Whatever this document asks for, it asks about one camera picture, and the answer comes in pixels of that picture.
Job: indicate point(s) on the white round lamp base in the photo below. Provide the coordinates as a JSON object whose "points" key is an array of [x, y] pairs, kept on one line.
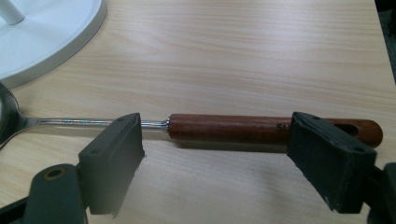
{"points": [[40, 34]]}

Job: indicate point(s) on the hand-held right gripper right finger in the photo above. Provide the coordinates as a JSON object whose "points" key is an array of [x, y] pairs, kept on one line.
{"points": [[330, 168]]}

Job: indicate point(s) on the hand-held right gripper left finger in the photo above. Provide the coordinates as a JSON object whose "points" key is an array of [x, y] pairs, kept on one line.
{"points": [[110, 168]]}

